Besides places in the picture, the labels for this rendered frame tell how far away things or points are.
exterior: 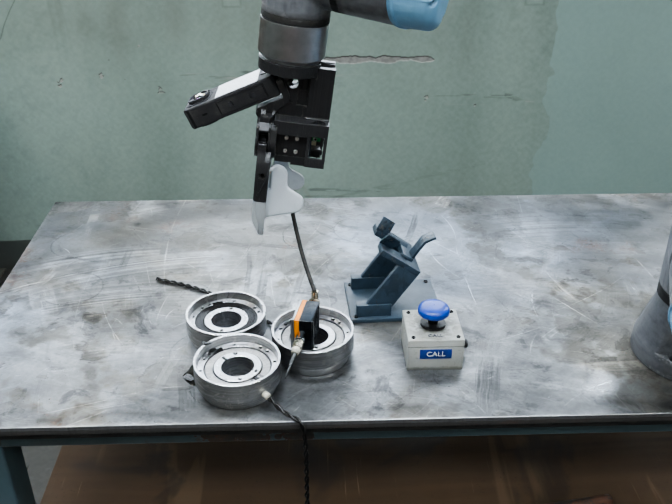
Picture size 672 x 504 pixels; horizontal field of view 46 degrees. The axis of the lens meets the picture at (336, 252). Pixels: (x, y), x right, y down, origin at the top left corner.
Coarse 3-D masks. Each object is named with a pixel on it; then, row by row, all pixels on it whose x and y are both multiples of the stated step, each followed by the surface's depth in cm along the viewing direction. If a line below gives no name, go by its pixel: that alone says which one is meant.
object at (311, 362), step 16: (288, 320) 104; (336, 320) 104; (272, 336) 99; (320, 336) 103; (352, 336) 99; (288, 352) 97; (304, 352) 96; (320, 352) 96; (336, 352) 97; (304, 368) 97; (320, 368) 97; (336, 368) 99
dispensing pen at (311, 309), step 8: (312, 296) 103; (312, 304) 100; (304, 312) 98; (312, 312) 98; (304, 320) 96; (312, 320) 97; (304, 328) 97; (312, 328) 97; (296, 336) 96; (304, 336) 96; (312, 336) 97; (296, 344) 95; (304, 344) 98; (312, 344) 98; (296, 352) 94; (288, 368) 91
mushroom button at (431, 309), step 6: (426, 300) 100; (432, 300) 100; (438, 300) 100; (420, 306) 99; (426, 306) 99; (432, 306) 99; (438, 306) 99; (444, 306) 99; (420, 312) 98; (426, 312) 98; (432, 312) 98; (438, 312) 98; (444, 312) 98; (426, 318) 98; (432, 318) 98; (438, 318) 98; (444, 318) 98; (432, 324) 100
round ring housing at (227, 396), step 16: (224, 336) 99; (240, 336) 99; (256, 336) 99; (240, 352) 98; (272, 352) 98; (224, 368) 97; (240, 368) 98; (256, 368) 95; (272, 368) 95; (208, 384) 91; (224, 384) 91; (240, 384) 91; (256, 384) 91; (272, 384) 93; (208, 400) 94; (224, 400) 91; (240, 400) 91; (256, 400) 93
